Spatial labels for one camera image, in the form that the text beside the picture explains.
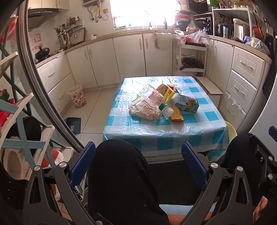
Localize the plastic bag of crumpled paper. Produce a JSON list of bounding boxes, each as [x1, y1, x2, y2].
[[129, 98, 163, 123]]

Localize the white corner rack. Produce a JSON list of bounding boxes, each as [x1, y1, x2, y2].
[[173, 41, 208, 77]]

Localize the fluffy white slipper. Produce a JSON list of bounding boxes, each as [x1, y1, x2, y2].
[[1, 117, 41, 180]]

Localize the red saucepan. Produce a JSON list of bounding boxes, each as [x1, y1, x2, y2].
[[252, 22, 265, 41]]

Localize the white and red plastic bag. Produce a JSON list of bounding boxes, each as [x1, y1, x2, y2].
[[174, 28, 186, 45]]

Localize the orange drink carton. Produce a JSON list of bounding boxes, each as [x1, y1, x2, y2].
[[156, 83, 176, 102]]

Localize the clear plastic bottle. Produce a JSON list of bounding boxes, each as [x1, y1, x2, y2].
[[138, 85, 175, 118]]

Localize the large orange peel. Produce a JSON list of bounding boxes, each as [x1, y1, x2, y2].
[[170, 106, 184, 122]]

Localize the black frying pan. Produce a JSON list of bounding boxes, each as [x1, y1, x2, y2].
[[179, 57, 204, 71]]

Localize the stack of pots and dishes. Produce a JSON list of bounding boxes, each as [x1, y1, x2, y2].
[[174, 3, 191, 28]]

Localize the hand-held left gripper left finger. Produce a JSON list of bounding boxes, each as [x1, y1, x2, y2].
[[23, 142, 104, 225]]

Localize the black toaster oven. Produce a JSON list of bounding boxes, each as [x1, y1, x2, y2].
[[194, 13, 213, 35]]

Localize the black wok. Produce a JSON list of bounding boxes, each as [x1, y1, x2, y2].
[[35, 46, 51, 60]]

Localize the green juice carton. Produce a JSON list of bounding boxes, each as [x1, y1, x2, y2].
[[173, 94, 199, 113]]

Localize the pink wall stickers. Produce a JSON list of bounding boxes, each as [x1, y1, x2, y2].
[[28, 32, 42, 51]]

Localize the white thermo pot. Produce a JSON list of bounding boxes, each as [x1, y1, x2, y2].
[[233, 18, 249, 39]]

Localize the plastic bag of food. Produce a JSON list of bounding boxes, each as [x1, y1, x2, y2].
[[186, 18, 198, 33]]

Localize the blue dustpan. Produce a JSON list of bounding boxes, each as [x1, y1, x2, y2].
[[66, 117, 81, 134]]

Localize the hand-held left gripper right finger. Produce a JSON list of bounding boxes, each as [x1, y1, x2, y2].
[[181, 142, 254, 225]]

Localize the blue checked tablecloth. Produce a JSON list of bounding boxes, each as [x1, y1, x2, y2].
[[103, 76, 230, 157]]

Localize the white hanging door bin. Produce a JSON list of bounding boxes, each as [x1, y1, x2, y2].
[[153, 32, 170, 49]]

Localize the grey sliding door frame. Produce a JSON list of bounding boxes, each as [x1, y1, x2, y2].
[[18, 0, 85, 152]]

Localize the person's right hand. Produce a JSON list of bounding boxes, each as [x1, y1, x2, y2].
[[253, 196, 270, 223]]

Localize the floral waste basket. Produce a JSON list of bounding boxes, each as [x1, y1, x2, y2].
[[68, 85, 87, 109]]

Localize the yellow plastic bin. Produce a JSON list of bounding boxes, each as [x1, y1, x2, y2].
[[224, 120, 238, 141]]

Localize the white wall cabinets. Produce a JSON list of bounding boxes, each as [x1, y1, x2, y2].
[[28, 0, 70, 11]]

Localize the blue wooden rack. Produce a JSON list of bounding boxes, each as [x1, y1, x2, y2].
[[0, 93, 54, 156]]

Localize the person's right leg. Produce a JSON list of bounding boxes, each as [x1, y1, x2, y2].
[[216, 132, 262, 208]]

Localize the clear plastic in drawer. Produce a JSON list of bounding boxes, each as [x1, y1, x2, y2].
[[229, 94, 244, 111]]

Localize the silver foil bag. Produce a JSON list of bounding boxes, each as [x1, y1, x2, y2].
[[251, 37, 271, 54]]

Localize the range hood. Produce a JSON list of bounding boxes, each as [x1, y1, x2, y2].
[[28, 8, 65, 29]]

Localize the white wooden stool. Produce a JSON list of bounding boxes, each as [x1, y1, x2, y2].
[[195, 76, 223, 109]]

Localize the kitchen window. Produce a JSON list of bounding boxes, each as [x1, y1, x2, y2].
[[110, 0, 180, 29]]

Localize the white shelf unit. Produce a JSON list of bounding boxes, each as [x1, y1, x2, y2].
[[211, 4, 256, 40]]

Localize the white kitchen base cabinets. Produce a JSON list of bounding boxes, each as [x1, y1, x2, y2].
[[36, 32, 235, 113]]

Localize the clear plastic bag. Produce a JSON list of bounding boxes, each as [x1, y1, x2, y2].
[[185, 28, 208, 45]]

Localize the white drawer unit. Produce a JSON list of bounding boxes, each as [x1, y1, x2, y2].
[[220, 46, 266, 132]]

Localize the black jar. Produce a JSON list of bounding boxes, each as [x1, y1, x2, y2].
[[217, 24, 230, 37]]

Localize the grey hanging board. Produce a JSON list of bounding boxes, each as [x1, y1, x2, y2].
[[70, 28, 86, 45]]

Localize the wall utensil rack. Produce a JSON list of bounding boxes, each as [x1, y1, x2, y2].
[[54, 16, 86, 49]]

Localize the black microwave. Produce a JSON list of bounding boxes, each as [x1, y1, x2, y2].
[[187, 0, 212, 13]]

